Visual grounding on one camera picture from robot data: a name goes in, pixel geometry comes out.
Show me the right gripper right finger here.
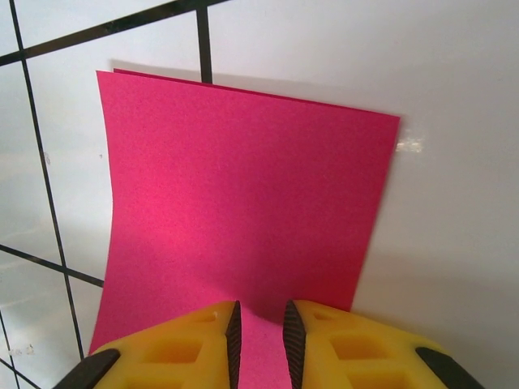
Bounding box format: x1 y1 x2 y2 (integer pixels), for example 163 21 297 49
283 298 519 389

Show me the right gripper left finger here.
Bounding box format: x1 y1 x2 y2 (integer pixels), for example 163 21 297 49
48 299 243 389

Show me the magenta cloth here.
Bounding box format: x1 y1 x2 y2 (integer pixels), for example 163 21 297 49
87 68 401 389

